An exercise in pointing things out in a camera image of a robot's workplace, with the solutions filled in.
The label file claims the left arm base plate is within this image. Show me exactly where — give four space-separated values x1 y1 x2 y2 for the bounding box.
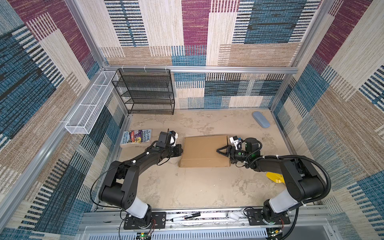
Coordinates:
123 212 167 230

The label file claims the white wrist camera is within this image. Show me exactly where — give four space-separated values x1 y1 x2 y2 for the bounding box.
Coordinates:
169 131 178 147
230 136 244 151

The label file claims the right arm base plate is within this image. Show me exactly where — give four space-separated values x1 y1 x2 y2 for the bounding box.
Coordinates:
245 209 291 226

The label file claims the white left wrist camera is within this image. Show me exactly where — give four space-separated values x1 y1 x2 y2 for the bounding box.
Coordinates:
169 131 178 147

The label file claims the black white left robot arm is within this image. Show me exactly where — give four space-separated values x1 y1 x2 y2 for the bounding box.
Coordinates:
99 131 183 228

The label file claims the blue-grey glasses case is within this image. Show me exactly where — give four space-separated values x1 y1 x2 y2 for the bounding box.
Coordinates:
252 111 271 129

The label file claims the black white marker pen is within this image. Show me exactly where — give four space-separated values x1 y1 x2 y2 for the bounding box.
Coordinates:
172 212 201 222

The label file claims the black wire shelf rack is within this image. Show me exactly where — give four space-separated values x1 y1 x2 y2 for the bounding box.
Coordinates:
112 69 176 115

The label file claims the colourful paperback book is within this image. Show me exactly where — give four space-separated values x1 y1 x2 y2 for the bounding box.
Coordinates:
120 129 152 148

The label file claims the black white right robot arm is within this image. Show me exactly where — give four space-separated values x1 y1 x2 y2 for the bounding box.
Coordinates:
216 138 332 225

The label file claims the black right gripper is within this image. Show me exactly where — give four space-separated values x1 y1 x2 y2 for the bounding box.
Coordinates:
216 144 250 163

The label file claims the small white plastic piece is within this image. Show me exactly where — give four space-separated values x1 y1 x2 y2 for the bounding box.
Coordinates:
226 211 240 222

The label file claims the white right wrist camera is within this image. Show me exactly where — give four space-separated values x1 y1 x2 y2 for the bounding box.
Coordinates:
230 136 244 151

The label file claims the white wire mesh basket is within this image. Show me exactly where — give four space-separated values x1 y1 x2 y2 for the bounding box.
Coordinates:
65 71 116 135

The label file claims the yellow toy shovel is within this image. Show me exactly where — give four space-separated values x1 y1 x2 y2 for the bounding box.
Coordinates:
266 172 285 184

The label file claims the brown cardboard box sheet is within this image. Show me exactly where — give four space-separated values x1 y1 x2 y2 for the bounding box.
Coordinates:
179 135 231 168

